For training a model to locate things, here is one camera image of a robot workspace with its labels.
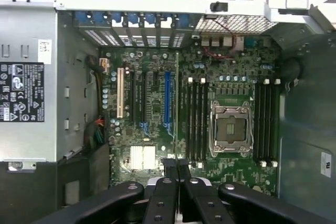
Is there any silver chipset heatsink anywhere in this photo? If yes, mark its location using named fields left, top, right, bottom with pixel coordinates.
left=129, top=145, right=156, bottom=170

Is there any steel CPU socket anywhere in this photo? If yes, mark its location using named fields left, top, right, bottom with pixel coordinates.
left=209, top=100, right=255, bottom=154

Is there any blue expansion slot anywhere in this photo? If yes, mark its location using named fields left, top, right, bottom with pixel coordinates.
left=163, top=71, right=172, bottom=128

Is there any long black expansion slot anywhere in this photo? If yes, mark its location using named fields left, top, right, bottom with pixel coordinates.
left=130, top=71, right=136, bottom=123
left=140, top=71, right=146, bottom=127

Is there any white expansion slot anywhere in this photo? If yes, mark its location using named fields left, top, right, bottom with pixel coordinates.
left=117, top=67, right=124, bottom=119

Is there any black and silver PC case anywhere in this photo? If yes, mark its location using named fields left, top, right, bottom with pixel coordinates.
left=0, top=0, right=336, bottom=224

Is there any green motherboard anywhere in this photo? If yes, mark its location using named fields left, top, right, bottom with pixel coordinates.
left=98, top=45, right=282, bottom=199

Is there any white power connector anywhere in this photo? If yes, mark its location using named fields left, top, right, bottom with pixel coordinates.
left=99, top=57, right=110, bottom=74

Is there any grey power supply unit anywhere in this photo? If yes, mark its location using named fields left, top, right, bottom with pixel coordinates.
left=0, top=0, right=58, bottom=162

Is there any coloured power wire bundle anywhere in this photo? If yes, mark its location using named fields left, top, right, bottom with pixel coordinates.
left=83, top=118, right=106, bottom=153

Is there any yellow black wire bundle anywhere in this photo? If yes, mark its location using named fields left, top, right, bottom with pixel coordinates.
left=95, top=72, right=104, bottom=116

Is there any twisted red black wire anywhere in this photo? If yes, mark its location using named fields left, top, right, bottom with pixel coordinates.
left=204, top=18, right=237, bottom=60

